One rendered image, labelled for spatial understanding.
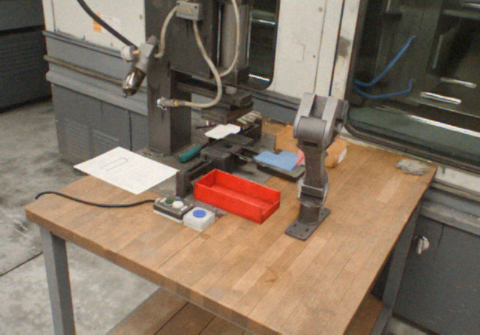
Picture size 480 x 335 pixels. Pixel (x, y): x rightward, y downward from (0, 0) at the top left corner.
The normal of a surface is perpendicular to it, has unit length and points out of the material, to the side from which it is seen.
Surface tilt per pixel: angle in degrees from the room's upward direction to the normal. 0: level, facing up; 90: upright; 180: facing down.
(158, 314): 0
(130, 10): 90
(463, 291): 90
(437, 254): 90
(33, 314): 0
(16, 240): 0
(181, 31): 90
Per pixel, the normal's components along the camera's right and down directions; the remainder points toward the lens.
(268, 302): 0.07, -0.89
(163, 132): -0.50, 0.36
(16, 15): 0.83, 0.30
